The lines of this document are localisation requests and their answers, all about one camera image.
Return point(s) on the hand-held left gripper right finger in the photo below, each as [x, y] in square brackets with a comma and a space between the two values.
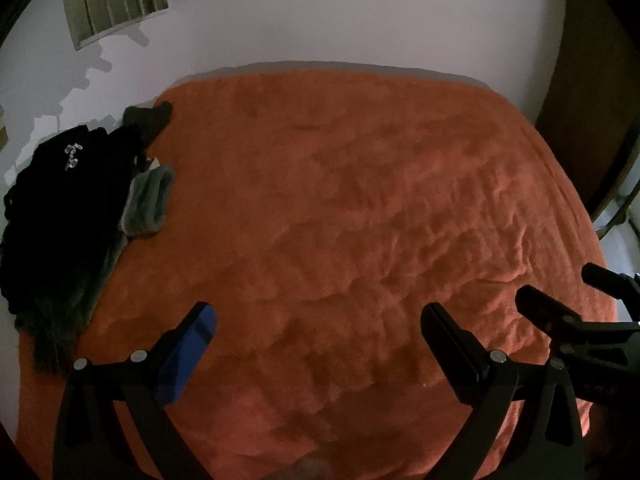
[450, 355]

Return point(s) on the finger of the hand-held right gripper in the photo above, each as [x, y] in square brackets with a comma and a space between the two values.
[542, 307]
[605, 277]

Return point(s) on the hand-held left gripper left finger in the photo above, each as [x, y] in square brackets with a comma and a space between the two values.
[192, 345]

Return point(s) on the black script print garment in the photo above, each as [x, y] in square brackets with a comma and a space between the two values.
[55, 210]

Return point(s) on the dark grey garment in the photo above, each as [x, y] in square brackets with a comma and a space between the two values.
[55, 325]

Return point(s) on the grey-green striped garment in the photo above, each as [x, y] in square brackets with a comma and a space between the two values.
[147, 200]

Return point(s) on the brown wooden wardrobe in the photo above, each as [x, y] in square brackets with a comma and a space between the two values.
[585, 120]

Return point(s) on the orange blanket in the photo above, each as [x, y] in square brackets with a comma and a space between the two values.
[350, 210]

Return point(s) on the dark olive garment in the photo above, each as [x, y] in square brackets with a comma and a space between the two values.
[147, 117]

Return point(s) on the metal rail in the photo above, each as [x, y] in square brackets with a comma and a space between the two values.
[618, 191]

